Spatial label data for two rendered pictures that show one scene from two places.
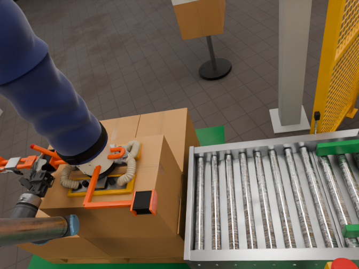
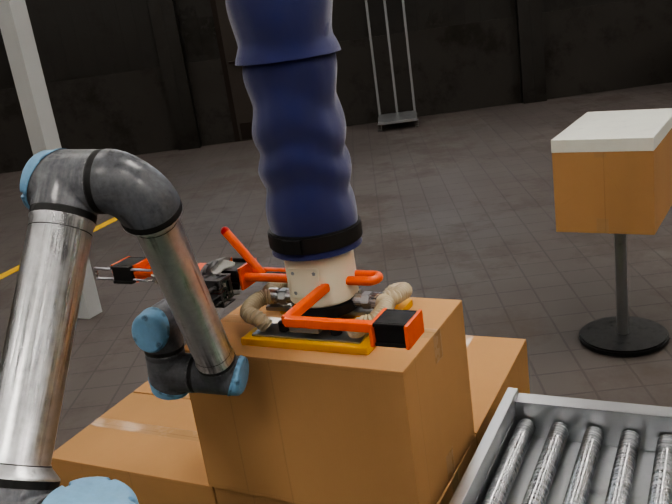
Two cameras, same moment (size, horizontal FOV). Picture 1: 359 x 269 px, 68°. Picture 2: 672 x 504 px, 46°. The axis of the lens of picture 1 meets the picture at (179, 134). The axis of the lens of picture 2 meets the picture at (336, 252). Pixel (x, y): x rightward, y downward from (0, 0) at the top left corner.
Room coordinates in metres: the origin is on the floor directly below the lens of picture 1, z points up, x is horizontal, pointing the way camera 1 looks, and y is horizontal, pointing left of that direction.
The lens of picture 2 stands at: (-0.90, 0.13, 1.72)
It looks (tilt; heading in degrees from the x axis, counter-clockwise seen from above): 18 degrees down; 7
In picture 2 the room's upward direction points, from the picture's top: 8 degrees counter-clockwise
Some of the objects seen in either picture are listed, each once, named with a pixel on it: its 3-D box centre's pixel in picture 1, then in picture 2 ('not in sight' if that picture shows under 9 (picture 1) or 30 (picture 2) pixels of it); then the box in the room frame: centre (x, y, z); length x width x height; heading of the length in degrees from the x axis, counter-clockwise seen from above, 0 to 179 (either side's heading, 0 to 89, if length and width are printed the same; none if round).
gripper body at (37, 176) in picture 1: (38, 184); (206, 294); (0.87, 0.69, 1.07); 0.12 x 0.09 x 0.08; 159
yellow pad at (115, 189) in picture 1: (99, 183); (310, 331); (0.83, 0.44, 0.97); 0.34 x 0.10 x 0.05; 69
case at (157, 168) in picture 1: (119, 189); (333, 394); (0.92, 0.43, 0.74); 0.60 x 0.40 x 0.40; 68
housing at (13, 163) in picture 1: (15, 164); not in sight; (1.08, 0.84, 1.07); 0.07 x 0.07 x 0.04; 69
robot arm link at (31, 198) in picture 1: (29, 200); not in sight; (0.80, 0.73, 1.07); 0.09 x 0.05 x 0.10; 69
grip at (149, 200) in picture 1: (144, 202); (396, 328); (0.56, 0.22, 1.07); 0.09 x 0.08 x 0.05; 159
